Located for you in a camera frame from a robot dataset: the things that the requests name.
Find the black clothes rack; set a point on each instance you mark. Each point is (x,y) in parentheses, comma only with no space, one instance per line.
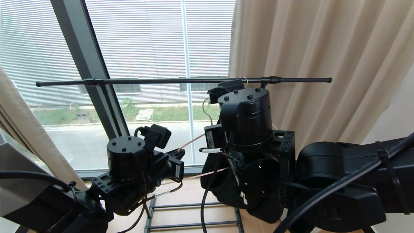
(161,81)

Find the window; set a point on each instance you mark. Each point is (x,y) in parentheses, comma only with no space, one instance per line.
(145,38)

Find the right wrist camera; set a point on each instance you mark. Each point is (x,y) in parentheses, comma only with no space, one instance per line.
(226,89)

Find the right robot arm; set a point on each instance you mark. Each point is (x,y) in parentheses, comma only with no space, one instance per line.
(339,181)

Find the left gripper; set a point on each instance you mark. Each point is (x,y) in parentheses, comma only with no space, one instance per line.
(165,168)

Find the black shorts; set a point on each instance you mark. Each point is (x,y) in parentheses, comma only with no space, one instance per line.
(223,191)

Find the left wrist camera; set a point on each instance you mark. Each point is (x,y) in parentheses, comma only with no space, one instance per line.
(157,134)

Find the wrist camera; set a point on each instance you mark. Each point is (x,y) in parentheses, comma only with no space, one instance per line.
(157,134)
(226,89)

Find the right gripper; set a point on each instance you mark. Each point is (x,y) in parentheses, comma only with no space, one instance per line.
(213,136)

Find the beige curtain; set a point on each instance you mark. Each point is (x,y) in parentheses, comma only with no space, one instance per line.
(323,38)
(19,129)

